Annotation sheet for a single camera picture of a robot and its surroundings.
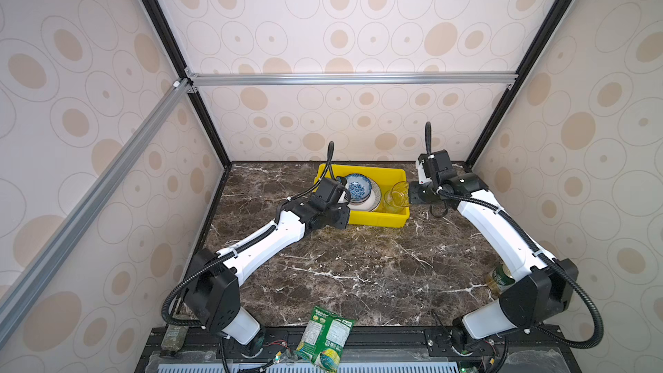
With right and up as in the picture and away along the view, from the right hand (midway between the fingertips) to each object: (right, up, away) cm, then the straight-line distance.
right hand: (414, 191), depth 82 cm
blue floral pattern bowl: (-16, +2, +18) cm, 25 cm away
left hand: (-20, -6, -1) cm, 21 cm away
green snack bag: (-29, -41, -9) cm, 51 cm away
